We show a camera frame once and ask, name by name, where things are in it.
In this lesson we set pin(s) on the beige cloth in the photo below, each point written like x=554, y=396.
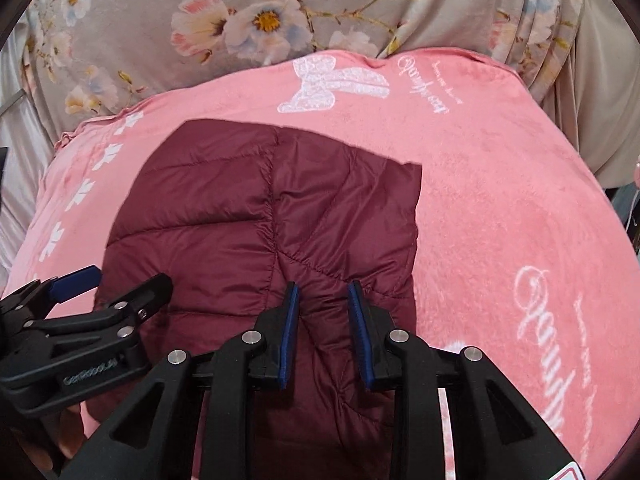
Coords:
x=600, y=85

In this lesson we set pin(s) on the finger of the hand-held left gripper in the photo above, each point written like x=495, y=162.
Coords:
x=140, y=297
x=75, y=282

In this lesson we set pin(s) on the maroon quilted puffer jacket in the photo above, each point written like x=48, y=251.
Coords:
x=225, y=220

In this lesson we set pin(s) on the white satin sheet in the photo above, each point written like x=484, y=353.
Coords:
x=15, y=135

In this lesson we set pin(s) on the pink printed blanket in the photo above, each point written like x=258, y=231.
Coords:
x=500, y=185

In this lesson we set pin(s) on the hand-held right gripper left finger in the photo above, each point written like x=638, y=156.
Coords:
x=288, y=332

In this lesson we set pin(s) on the grey floral bedsheet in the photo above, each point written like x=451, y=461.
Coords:
x=150, y=20

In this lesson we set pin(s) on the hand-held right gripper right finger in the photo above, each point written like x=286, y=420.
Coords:
x=361, y=332

